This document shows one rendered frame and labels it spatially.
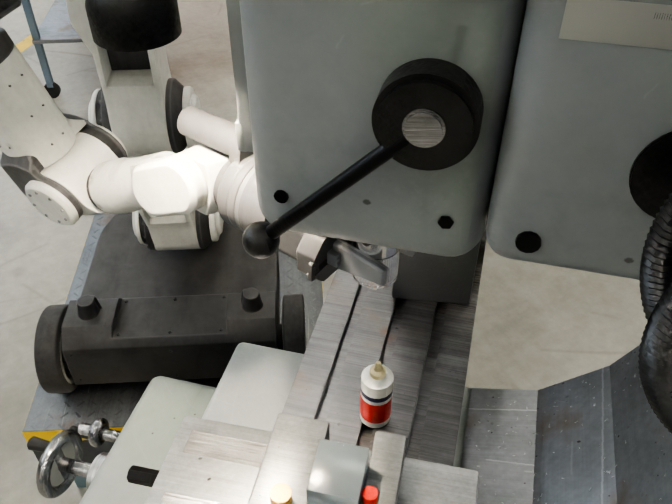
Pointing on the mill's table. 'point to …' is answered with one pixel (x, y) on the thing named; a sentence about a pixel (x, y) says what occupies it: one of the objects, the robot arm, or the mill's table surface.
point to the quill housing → (455, 39)
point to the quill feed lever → (398, 137)
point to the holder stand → (436, 277)
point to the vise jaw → (289, 457)
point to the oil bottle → (376, 395)
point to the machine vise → (180, 452)
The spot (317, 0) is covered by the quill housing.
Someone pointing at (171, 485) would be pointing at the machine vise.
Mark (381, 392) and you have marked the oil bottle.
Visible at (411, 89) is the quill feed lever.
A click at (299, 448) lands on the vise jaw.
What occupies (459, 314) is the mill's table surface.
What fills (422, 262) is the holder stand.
